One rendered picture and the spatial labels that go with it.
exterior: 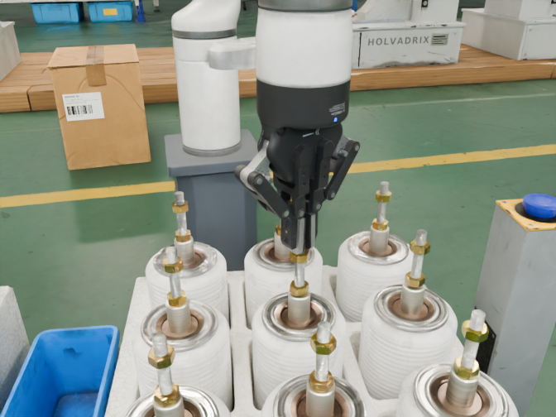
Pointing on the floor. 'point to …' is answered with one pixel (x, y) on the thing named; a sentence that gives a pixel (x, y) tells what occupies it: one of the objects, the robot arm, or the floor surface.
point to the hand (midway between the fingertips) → (299, 229)
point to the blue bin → (66, 374)
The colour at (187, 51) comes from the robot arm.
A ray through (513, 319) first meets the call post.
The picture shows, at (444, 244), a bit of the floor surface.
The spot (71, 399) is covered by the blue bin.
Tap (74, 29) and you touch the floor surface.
